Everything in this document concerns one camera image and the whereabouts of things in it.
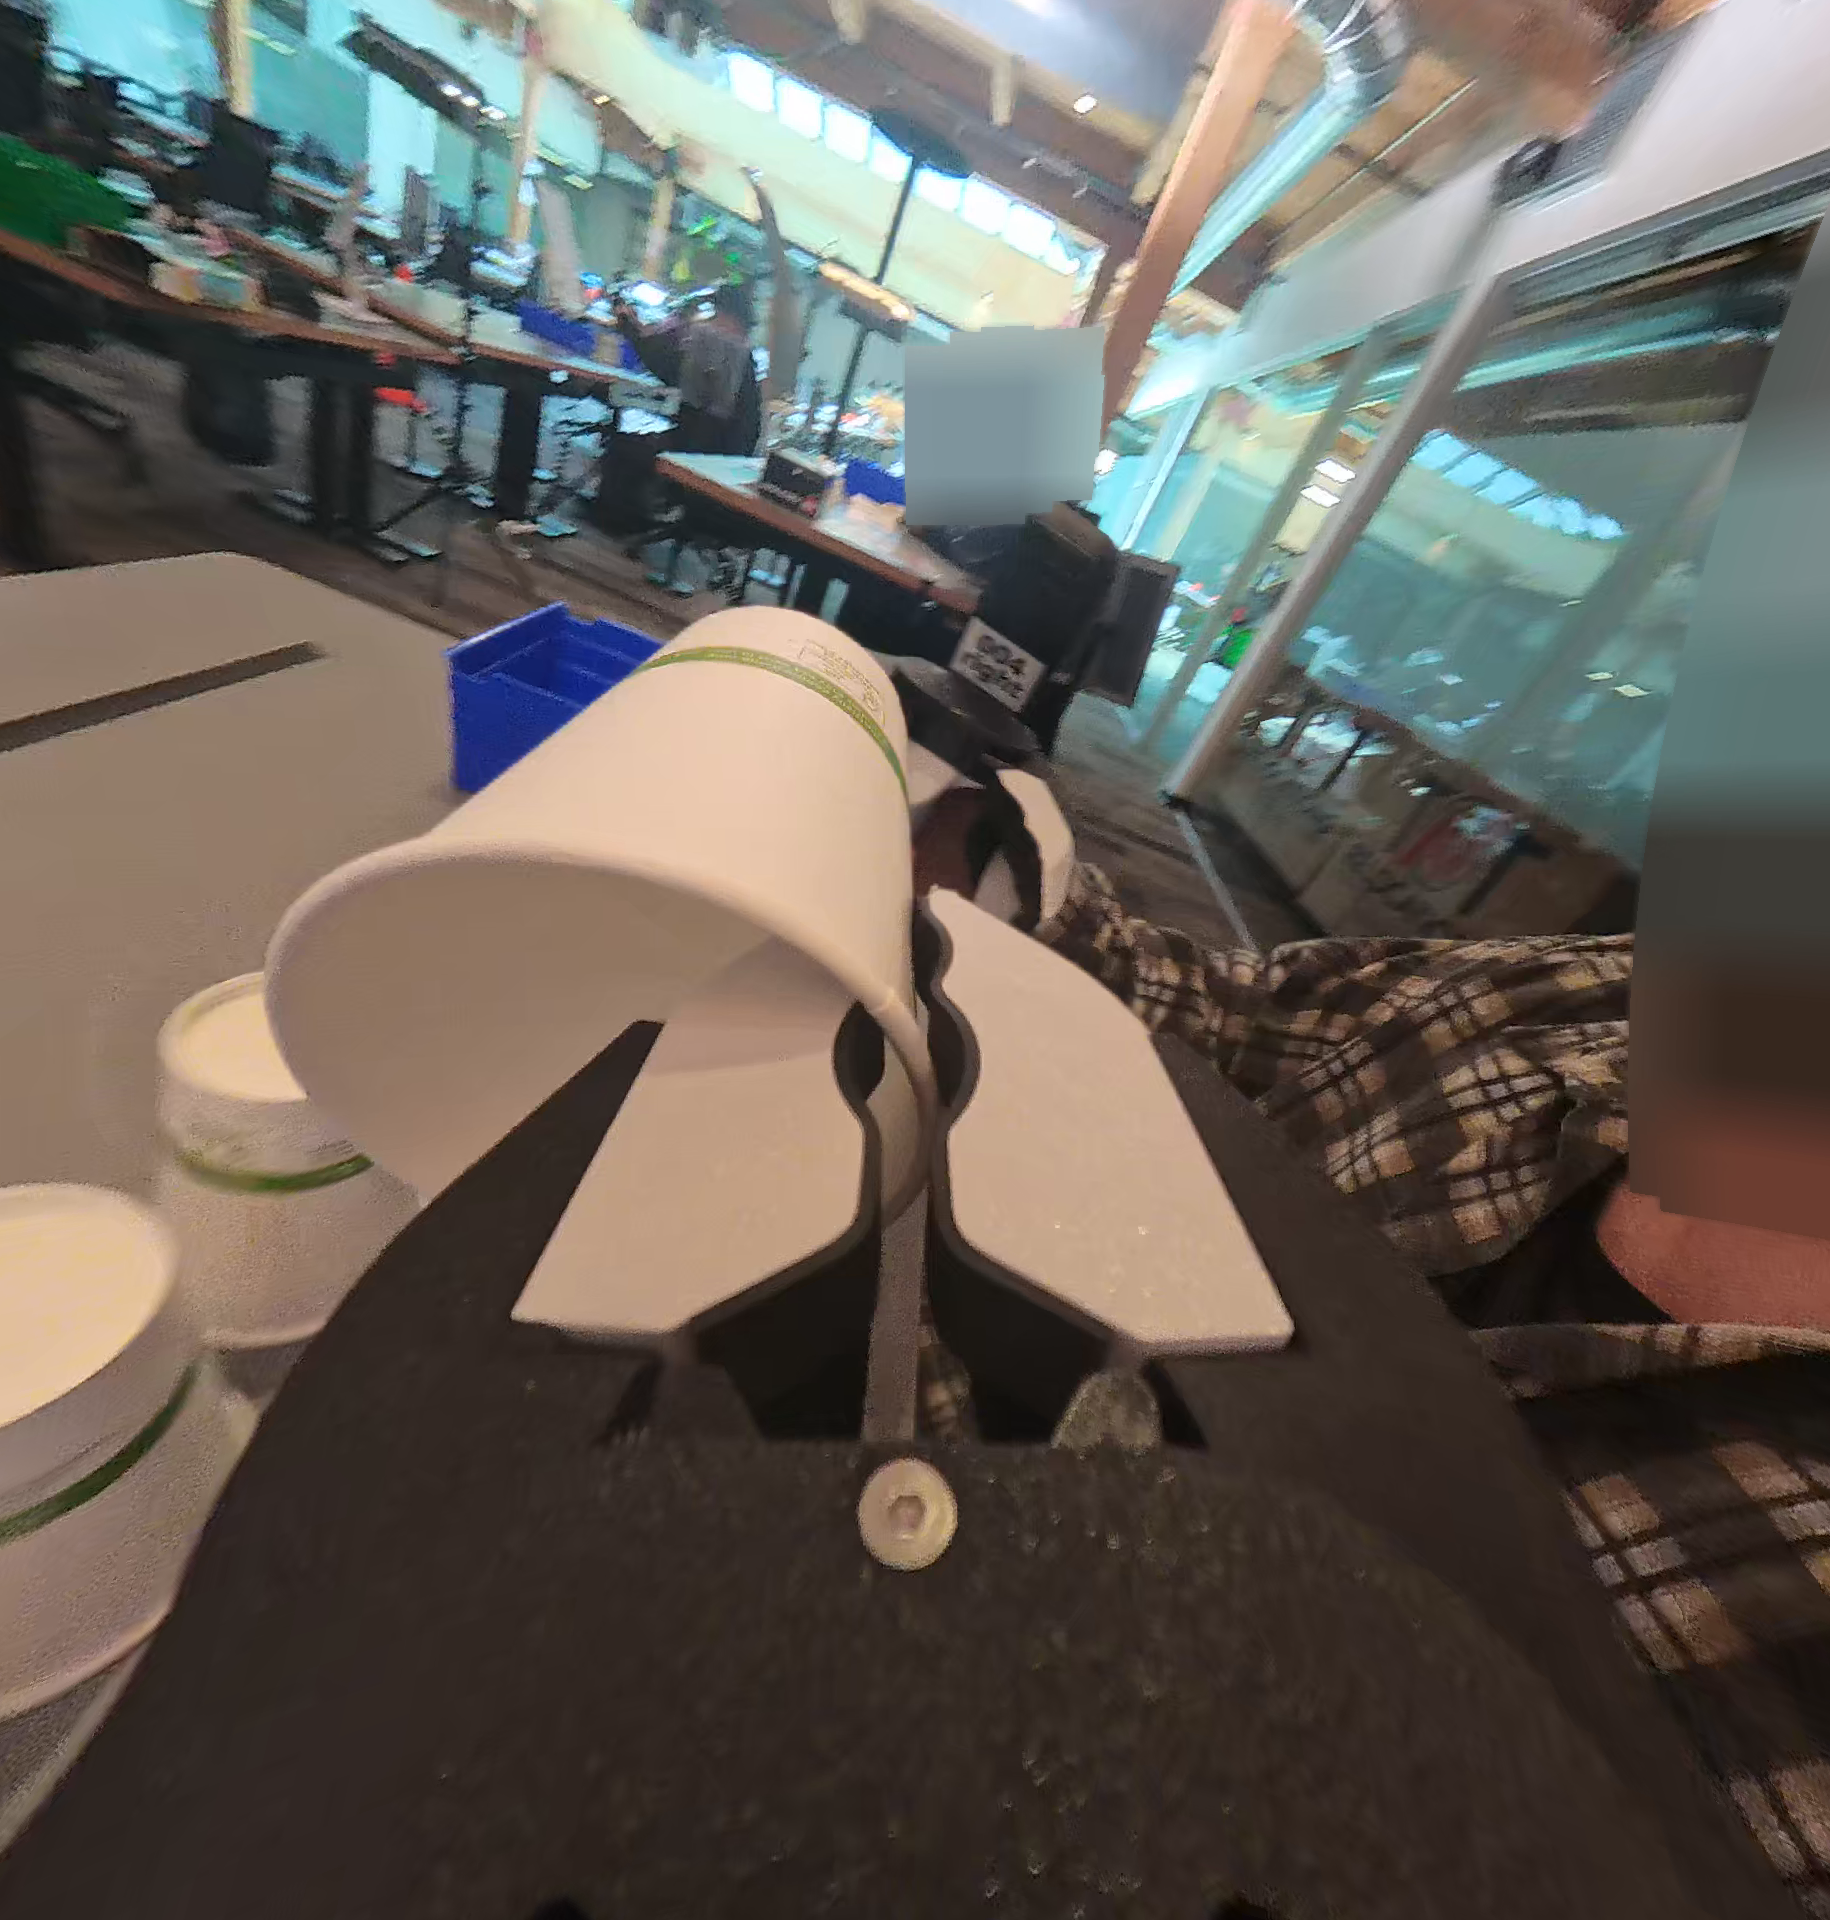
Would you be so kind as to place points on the wooden office desk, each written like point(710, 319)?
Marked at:
point(795, 517)
point(256, 308)

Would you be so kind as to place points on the person's right forearm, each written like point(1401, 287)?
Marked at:
point(1380, 1051)

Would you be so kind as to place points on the person's right hand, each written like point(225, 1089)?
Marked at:
point(955, 859)

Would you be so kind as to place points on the person's plaid shirt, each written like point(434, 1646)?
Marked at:
point(1725, 1576)

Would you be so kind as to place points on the white cup green band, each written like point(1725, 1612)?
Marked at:
point(630, 840)
point(61, 1351)
point(270, 1111)

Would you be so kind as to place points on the dark grey monitor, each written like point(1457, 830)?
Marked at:
point(1147, 631)

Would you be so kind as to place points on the blue plastic bin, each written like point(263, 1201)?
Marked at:
point(510, 705)

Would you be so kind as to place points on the green parts bin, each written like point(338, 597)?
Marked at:
point(16, 187)

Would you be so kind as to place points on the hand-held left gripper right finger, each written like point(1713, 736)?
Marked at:
point(1095, 1185)

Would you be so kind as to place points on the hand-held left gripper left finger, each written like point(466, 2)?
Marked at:
point(705, 1201)

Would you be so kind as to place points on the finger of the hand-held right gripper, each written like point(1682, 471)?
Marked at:
point(932, 788)
point(1047, 840)

